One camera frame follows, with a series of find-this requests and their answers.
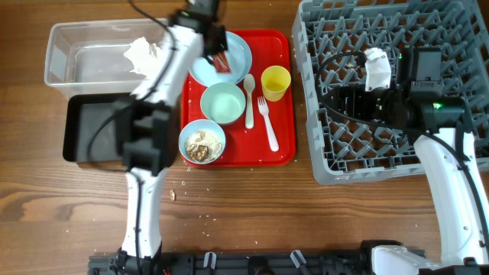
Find light blue bowl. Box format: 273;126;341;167
179;119;226;165

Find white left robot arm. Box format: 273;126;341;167
89;0;228;274

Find yellow plastic cup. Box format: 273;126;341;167
261;66;291;102

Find grey dishwasher rack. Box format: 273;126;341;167
292;0;488;185

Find light blue plate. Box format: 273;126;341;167
189;31;252;87

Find red snack wrapper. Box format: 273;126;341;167
212;52;232;73

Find food scraps with rice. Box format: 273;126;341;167
185;129;224;163

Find clear plastic bin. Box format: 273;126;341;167
44;19;164;98

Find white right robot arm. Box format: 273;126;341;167
314;47;488;274

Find green bowl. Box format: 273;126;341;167
200;82;246;125

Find red plastic tray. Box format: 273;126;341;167
201;29;296;169

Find black waste tray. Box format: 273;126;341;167
63;93;128;163

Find cream plastic spoon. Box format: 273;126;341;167
243;74;255;129

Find cream plastic fork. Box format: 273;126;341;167
257;96;280;152

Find white napkin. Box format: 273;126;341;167
123;37;162;79

